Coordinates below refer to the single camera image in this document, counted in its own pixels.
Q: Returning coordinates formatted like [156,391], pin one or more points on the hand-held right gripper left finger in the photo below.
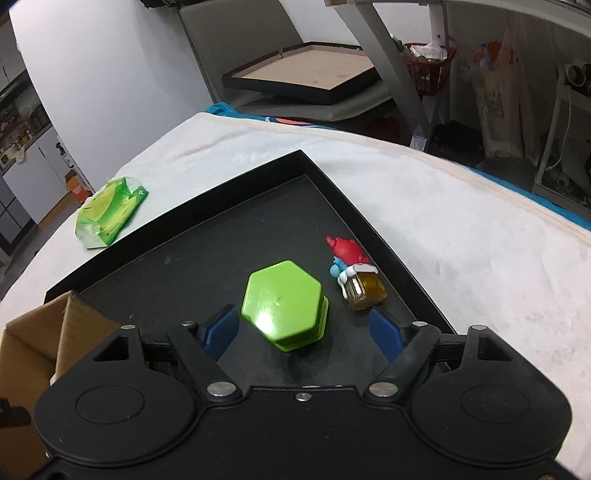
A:
[220,330]

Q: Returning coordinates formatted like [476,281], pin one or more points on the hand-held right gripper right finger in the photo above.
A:
[387,333]

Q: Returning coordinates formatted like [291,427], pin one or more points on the brown cardboard box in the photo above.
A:
[27,350]

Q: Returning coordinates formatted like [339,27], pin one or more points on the green hexagonal box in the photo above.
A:
[281,300]

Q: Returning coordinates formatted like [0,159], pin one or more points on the black tray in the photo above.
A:
[207,230]

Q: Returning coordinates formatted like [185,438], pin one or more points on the red-hatted figurine with jar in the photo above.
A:
[355,277]

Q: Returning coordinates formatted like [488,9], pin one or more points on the green tissue packet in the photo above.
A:
[108,212]

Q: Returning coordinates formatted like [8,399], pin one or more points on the orange box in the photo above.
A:
[76,187]

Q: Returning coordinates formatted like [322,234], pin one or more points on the blue orange printed bedsheet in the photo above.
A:
[217,109]

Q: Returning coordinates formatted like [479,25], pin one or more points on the white cabinet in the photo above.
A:
[41,170]

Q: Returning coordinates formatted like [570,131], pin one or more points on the cream tote bag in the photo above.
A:
[503,101]

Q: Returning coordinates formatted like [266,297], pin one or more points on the red plastic basket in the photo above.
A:
[434,76]

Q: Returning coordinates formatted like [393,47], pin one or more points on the grey white desk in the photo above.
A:
[392,69]

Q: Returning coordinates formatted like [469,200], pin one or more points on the black framed brown board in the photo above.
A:
[304,69]

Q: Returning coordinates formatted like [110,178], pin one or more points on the white metal rack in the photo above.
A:
[561,115]

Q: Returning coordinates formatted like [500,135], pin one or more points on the grey chair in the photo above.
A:
[231,37]

